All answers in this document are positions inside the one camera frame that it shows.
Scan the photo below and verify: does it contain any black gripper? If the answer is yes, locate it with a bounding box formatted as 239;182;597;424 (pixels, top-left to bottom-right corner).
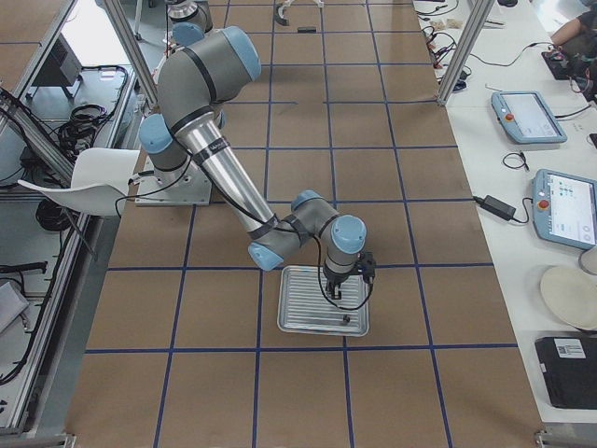
323;265;354;300

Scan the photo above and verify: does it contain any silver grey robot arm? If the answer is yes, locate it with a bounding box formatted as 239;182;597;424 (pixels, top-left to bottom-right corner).
157;26;375;301

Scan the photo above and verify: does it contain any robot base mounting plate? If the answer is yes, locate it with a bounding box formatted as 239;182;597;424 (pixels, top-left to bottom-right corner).
134;151;212;207

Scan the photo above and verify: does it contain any ribbed metal tray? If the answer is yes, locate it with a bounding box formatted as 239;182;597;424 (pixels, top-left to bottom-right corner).
277;266;369;337

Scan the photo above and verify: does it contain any black power adapter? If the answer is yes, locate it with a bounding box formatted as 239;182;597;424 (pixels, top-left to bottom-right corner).
473;195;516;221

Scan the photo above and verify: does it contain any beige round plate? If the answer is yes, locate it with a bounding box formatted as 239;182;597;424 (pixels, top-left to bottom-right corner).
540;266;596;331

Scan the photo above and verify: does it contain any lower blue teach pendant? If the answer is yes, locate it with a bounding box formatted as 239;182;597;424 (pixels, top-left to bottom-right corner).
532;169;596;250

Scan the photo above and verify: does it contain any blue teach pendant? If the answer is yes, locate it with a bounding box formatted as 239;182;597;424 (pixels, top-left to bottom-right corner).
491;91;567;145
532;169;596;250

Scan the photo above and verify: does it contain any black laptop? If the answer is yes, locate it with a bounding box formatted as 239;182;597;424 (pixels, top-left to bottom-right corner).
535;337;596;410

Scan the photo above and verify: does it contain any grey bowl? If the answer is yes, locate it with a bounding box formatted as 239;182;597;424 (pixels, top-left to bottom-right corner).
578;246;597;275

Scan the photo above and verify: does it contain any upper blue teach pendant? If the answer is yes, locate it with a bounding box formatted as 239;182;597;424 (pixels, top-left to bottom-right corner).
491;91;567;145

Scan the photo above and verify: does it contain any white plastic chair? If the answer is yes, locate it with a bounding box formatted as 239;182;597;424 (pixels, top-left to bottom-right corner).
18;147;140;217

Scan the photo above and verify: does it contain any dark curved brake shoe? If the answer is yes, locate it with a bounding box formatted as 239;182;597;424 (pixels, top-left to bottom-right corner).
273;1;292;26

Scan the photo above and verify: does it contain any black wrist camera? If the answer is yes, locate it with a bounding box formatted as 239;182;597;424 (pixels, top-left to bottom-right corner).
358;251;377;285

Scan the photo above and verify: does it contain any small black usb cable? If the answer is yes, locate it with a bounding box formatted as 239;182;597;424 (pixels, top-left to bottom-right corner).
502;150;530;173

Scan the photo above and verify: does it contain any white curved plastic bracket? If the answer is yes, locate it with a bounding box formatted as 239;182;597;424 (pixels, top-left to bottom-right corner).
282;0;325;8

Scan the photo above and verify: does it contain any aluminium frame post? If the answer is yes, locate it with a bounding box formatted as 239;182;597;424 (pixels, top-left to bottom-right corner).
437;0;493;106

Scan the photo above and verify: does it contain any grey box under frame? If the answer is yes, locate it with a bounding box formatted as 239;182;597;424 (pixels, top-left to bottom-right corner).
32;34;82;88

